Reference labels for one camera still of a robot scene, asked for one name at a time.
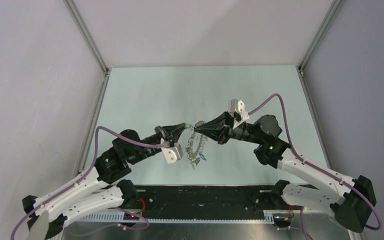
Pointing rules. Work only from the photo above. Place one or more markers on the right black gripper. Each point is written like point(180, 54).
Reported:
point(220, 129)

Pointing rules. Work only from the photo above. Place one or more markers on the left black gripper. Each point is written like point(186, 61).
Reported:
point(175, 130)

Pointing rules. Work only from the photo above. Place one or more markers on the large metal key ring disc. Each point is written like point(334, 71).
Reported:
point(195, 145)

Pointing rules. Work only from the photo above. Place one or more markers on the blue key tag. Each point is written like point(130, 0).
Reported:
point(202, 156)

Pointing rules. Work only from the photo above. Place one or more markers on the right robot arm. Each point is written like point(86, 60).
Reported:
point(349, 200)

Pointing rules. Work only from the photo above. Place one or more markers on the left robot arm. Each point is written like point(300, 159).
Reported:
point(102, 185)

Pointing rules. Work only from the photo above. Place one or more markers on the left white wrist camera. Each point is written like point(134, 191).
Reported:
point(173, 154)

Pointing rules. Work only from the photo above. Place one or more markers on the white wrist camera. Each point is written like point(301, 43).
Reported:
point(173, 154)
point(236, 109)

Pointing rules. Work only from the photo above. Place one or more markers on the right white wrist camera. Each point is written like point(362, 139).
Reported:
point(236, 109)

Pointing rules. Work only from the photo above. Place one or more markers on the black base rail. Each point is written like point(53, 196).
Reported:
point(206, 202)

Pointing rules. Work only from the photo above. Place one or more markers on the white slotted cable duct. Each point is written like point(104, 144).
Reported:
point(121, 218)

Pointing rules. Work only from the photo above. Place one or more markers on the left aluminium frame post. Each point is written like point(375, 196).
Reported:
point(85, 33)

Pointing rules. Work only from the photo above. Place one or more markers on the aluminium frame post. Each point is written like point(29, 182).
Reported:
point(85, 33)
point(327, 21)

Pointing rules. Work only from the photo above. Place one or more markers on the right aluminium frame post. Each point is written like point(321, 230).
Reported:
point(327, 21)

